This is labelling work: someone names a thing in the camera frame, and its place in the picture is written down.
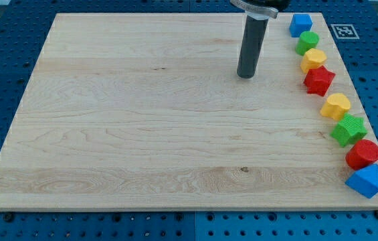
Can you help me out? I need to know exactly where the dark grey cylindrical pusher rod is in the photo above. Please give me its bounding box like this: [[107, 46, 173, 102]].
[[237, 15, 268, 79]]

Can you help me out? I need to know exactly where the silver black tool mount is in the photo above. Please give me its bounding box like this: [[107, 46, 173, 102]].
[[229, 0, 290, 19]]

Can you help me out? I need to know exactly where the blue triangle block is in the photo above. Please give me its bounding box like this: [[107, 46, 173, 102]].
[[345, 164, 378, 199]]

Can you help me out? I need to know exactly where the blue cube block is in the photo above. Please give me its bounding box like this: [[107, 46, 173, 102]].
[[289, 13, 312, 37]]

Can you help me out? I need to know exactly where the green cylinder block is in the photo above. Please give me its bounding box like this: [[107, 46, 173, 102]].
[[295, 31, 320, 56]]

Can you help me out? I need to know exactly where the yellow hexagon block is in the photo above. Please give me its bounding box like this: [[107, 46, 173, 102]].
[[300, 48, 327, 74]]

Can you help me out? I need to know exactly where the red star block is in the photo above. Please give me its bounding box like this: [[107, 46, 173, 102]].
[[304, 66, 336, 96]]

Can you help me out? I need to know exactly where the white fiducial marker tag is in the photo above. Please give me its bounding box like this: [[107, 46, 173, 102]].
[[330, 23, 359, 39]]

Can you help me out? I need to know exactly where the yellow heart block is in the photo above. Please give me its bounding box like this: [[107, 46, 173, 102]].
[[320, 93, 351, 121]]

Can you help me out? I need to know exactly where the green star block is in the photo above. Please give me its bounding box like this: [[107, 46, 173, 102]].
[[330, 113, 368, 147]]

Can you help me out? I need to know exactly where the wooden board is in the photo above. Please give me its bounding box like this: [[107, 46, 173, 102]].
[[0, 13, 378, 212]]

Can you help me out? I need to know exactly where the red cylinder block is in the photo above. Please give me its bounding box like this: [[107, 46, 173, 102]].
[[345, 139, 378, 170]]

